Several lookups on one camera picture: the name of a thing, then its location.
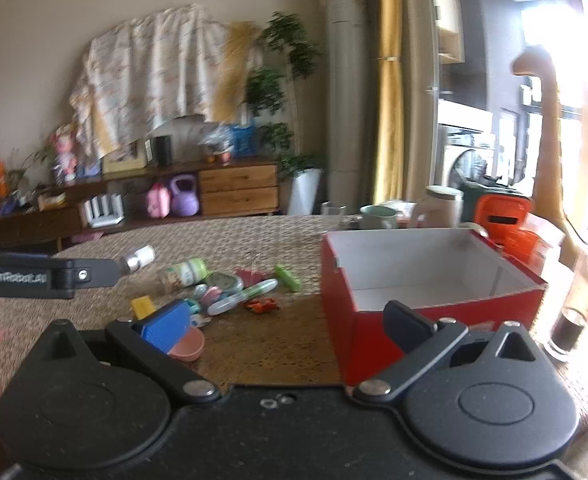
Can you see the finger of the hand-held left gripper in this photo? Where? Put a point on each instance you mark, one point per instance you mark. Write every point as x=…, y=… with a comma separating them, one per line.
x=24, y=277

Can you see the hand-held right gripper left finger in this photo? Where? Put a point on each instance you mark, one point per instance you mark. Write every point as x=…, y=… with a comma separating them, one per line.
x=166, y=322

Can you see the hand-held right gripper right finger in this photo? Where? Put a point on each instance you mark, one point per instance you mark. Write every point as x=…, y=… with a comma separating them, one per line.
x=406, y=327

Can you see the small yellow box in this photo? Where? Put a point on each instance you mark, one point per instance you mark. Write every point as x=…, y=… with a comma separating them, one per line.
x=141, y=307

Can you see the pink bowl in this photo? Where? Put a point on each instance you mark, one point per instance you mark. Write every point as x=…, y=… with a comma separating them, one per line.
x=189, y=347

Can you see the pink and blue toy figure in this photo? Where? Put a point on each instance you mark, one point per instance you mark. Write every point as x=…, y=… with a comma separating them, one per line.
x=206, y=295

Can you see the small bottle with green cap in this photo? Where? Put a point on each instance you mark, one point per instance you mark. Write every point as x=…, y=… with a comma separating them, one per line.
x=184, y=272

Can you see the small white vial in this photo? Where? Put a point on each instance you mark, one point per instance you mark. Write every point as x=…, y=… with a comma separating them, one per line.
x=141, y=257

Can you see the red cardboard box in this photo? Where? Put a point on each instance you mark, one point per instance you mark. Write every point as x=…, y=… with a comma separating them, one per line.
x=339, y=310

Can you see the grey-green oval case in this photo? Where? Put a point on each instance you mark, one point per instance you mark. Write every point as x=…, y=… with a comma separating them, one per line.
x=226, y=282

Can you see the white and green tube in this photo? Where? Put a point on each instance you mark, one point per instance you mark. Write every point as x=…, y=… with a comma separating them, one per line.
x=244, y=296

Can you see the orange crab toy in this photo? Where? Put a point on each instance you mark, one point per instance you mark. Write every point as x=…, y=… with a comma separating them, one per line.
x=261, y=306

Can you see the pink binder clip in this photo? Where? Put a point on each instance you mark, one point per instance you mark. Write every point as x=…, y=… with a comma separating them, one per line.
x=254, y=276

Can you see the green lip balm tube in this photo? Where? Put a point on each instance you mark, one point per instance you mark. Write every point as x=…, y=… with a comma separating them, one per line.
x=288, y=278

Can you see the pink item under cabinet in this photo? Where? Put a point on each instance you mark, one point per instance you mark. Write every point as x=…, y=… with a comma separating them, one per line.
x=88, y=236

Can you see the flat yellow box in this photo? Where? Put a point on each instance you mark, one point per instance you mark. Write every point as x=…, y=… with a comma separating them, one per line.
x=51, y=201

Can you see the small potted plant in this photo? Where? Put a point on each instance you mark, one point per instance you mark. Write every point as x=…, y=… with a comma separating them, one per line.
x=24, y=175

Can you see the white router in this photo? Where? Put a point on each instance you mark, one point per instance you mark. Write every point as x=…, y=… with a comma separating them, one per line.
x=104, y=212

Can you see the green mug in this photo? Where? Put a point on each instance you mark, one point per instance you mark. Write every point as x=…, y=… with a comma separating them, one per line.
x=376, y=217

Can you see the pink and white bag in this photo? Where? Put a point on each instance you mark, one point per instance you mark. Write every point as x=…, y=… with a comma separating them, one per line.
x=404, y=210

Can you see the beige round object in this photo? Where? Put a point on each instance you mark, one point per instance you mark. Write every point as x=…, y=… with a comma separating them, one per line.
x=474, y=229

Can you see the pink toy case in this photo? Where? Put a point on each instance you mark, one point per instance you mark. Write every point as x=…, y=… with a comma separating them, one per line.
x=158, y=202

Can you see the white jar with lid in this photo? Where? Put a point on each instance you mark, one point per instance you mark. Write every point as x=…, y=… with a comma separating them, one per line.
x=436, y=207

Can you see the purple kettlebell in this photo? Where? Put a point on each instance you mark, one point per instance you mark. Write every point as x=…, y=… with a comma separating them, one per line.
x=184, y=200

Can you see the pink doll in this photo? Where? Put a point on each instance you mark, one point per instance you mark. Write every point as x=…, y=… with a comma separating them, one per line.
x=66, y=155

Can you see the clear glass tumbler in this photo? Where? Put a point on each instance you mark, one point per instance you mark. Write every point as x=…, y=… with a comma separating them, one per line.
x=333, y=214

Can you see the wooden media cabinet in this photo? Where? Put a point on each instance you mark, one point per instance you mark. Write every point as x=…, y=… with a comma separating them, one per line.
x=236, y=190

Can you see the orange container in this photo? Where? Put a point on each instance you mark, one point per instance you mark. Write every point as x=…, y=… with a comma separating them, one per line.
x=501, y=210

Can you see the orange packet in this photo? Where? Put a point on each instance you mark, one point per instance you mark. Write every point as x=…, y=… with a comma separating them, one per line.
x=534, y=245

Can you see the glass of dark drink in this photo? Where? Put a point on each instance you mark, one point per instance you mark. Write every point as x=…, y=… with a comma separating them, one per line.
x=566, y=330

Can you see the dark container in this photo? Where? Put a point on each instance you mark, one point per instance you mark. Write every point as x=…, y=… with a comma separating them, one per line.
x=489, y=189

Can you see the black speaker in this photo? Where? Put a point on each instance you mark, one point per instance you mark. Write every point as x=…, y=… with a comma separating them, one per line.
x=163, y=151

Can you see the washing machine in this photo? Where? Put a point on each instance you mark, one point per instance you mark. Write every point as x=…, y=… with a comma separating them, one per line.
x=466, y=160

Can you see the clear plastic bag with fruit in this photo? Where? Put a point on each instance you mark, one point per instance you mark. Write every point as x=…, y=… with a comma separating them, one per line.
x=216, y=142

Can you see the blue bag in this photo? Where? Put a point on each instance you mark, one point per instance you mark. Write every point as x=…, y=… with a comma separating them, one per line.
x=244, y=140

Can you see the yellow curtain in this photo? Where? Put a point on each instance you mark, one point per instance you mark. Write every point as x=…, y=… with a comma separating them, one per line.
x=391, y=110

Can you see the white standing air conditioner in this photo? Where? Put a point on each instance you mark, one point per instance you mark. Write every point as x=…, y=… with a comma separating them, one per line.
x=346, y=100

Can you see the brown long-necked figure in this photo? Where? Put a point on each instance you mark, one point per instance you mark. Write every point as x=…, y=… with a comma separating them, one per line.
x=554, y=135

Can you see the printed cloth cover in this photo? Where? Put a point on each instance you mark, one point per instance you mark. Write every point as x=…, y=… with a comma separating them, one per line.
x=159, y=70

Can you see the potted tree in white pot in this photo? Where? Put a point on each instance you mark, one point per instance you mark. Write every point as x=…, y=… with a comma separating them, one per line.
x=289, y=60

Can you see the picture frame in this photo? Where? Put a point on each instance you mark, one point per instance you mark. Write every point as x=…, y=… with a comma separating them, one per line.
x=124, y=160

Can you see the wall cabinet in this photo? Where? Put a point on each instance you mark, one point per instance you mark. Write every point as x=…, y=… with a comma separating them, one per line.
x=446, y=10

